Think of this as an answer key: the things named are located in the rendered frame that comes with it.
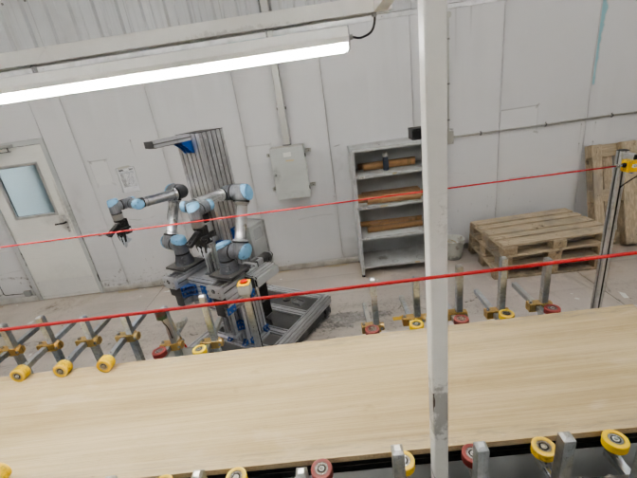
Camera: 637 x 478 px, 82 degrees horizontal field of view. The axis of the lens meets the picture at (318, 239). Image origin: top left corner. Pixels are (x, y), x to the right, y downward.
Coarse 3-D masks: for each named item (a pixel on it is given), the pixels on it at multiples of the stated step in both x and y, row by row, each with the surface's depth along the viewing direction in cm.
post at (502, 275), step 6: (504, 258) 205; (504, 264) 206; (504, 270) 207; (504, 276) 208; (498, 282) 213; (504, 282) 210; (498, 288) 214; (504, 288) 211; (498, 294) 215; (504, 294) 213; (498, 300) 216; (504, 300) 214; (498, 306) 218; (504, 306) 216
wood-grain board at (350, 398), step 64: (512, 320) 197; (576, 320) 190; (0, 384) 205; (64, 384) 197; (128, 384) 190; (192, 384) 184; (256, 384) 178; (320, 384) 172; (384, 384) 167; (448, 384) 162; (512, 384) 157; (576, 384) 153; (0, 448) 163; (64, 448) 158; (128, 448) 153; (192, 448) 149; (256, 448) 145; (320, 448) 141; (384, 448) 138; (448, 448) 135
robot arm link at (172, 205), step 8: (176, 184) 290; (176, 200) 294; (168, 208) 295; (176, 208) 296; (168, 216) 295; (176, 216) 297; (168, 224) 295; (168, 232) 294; (176, 232) 298; (160, 240) 299; (168, 240) 292; (168, 248) 297
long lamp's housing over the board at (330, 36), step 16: (304, 32) 131; (320, 32) 131; (336, 32) 130; (208, 48) 133; (224, 48) 132; (240, 48) 132; (256, 48) 132; (272, 48) 131; (288, 48) 131; (304, 48) 133; (96, 64) 135; (112, 64) 134; (128, 64) 134; (144, 64) 133; (160, 64) 133; (176, 64) 133; (192, 64) 133; (0, 80) 136; (16, 80) 136; (32, 80) 135; (48, 80) 135; (64, 80) 135; (80, 80) 135; (96, 80) 136
